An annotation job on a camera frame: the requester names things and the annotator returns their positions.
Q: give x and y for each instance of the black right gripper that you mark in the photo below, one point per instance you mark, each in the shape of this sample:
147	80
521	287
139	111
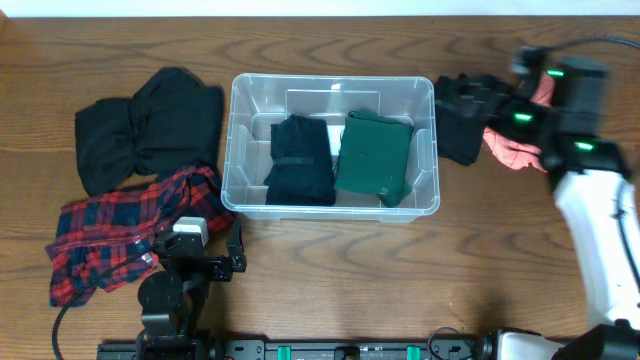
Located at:
500	117

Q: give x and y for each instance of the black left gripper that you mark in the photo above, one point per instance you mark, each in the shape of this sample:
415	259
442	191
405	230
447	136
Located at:
215	268

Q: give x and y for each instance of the salmon pink garment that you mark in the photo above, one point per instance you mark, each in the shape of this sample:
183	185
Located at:
514	155

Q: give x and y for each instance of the black cloth with strap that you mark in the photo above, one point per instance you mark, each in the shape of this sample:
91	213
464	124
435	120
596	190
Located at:
459	139

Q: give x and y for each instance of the black cloth with band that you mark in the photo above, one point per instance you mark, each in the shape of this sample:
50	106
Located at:
302	169

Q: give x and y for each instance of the red navy plaid shirt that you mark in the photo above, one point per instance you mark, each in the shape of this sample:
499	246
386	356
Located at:
98	233

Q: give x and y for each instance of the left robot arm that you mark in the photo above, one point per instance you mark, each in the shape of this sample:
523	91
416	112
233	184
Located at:
173	298

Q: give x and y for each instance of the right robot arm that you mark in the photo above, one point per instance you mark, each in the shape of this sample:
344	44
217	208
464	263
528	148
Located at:
557	109

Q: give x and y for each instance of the large black folded garment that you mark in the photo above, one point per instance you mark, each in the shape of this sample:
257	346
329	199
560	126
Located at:
172	121

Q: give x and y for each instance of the clear plastic storage bin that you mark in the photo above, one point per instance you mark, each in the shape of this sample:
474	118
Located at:
258	101

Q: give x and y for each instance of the dark green folded cloth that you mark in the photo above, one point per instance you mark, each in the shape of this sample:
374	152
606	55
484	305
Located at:
373	157

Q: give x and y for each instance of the black mounting rail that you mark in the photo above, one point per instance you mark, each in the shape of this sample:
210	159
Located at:
261	350

